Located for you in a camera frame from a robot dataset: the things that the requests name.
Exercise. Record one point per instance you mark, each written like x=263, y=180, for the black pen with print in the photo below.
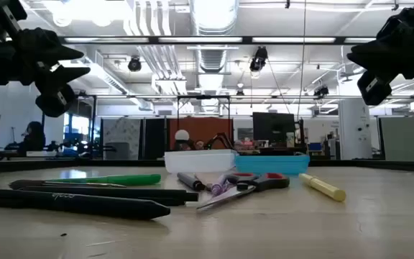
x=77, y=203

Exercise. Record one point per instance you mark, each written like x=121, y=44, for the red and black scissors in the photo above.
x=264, y=182

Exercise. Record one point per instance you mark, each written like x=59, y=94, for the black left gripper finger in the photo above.
x=56, y=97
x=49, y=48

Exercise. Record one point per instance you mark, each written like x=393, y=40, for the grey-green partition panel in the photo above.
x=404, y=138

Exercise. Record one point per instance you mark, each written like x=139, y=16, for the black metal frame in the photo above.
x=203, y=97

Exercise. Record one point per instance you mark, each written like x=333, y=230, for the white translucent supply box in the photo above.
x=200, y=162

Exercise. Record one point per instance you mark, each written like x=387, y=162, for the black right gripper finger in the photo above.
x=386, y=55
x=376, y=90

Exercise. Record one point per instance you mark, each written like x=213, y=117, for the white pillar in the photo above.
x=354, y=129

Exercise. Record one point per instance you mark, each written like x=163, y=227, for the silver ceiling air duct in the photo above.
x=212, y=36

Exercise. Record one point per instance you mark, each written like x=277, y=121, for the dark brown pen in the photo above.
x=31, y=184

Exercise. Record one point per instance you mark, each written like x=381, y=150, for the black monitor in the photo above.
x=273, y=126

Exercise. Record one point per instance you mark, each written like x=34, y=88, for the white ball lamp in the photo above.
x=182, y=135

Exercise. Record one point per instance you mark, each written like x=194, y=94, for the blue studded box lid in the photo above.
x=271, y=164

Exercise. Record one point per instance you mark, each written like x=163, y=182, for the grey patterned partition panel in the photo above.
x=120, y=138

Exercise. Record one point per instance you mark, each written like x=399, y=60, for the green marker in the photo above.
x=128, y=179

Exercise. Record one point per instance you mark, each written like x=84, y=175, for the person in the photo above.
x=33, y=138

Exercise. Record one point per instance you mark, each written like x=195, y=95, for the plain black pen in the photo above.
x=138, y=195

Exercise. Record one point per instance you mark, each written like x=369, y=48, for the orange partition panel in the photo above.
x=201, y=129

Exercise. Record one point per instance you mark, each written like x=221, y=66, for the translucent purple pen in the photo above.
x=218, y=187

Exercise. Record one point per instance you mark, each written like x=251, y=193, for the yellow highlighter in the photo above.
x=323, y=187

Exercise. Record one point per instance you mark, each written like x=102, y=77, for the black ceiling spotlight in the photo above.
x=321, y=91
x=258, y=60
x=134, y=64

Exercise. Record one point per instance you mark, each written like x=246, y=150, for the grey marker with black cap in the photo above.
x=190, y=181

